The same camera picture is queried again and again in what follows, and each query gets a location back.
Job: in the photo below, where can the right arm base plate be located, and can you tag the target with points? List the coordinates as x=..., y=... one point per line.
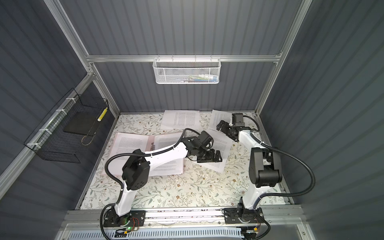
x=236, y=216

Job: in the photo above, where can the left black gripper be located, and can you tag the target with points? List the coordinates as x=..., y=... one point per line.
x=211, y=158

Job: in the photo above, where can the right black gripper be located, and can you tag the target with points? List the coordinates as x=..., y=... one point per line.
x=226, y=125

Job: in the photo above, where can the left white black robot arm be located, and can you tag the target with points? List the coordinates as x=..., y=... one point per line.
x=139, y=165

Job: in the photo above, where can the black flat pad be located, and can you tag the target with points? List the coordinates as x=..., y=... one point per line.
x=84, y=124

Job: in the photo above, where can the markers in white basket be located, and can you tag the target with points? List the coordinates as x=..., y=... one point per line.
x=204, y=78

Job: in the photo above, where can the metal folder clip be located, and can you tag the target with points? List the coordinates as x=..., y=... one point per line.
x=153, y=147

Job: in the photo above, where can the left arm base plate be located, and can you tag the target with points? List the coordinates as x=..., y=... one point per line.
x=132, y=219

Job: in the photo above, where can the printed sheet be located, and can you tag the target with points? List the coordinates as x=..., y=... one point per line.
x=180, y=120
x=223, y=144
x=217, y=116
x=175, y=167
x=125, y=143

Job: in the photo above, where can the aluminium front rail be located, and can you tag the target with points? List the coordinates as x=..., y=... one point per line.
x=187, y=217

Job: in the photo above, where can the pink paper folder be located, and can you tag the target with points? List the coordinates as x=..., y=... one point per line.
x=149, y=143

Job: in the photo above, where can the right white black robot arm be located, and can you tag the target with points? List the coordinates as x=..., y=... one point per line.
x=265, y=170

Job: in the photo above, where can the yellow marker pen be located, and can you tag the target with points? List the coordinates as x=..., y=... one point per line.
x=102, y=114

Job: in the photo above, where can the white wire mesh basket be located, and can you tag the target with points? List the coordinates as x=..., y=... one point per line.
x=166, y=72

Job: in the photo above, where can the black wire basket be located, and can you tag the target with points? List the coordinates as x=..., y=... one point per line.
x=67, y=135

